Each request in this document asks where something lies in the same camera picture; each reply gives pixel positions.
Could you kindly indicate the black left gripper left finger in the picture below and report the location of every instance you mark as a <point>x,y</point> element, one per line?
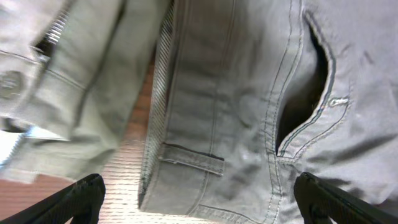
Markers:
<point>79,203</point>

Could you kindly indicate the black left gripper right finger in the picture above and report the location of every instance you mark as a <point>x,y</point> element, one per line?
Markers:
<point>322,203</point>

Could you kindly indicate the grey shorts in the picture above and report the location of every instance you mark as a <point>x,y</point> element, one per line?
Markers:
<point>249,94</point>

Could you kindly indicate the folded khaki shorts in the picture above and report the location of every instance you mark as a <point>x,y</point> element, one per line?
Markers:
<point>71,72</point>

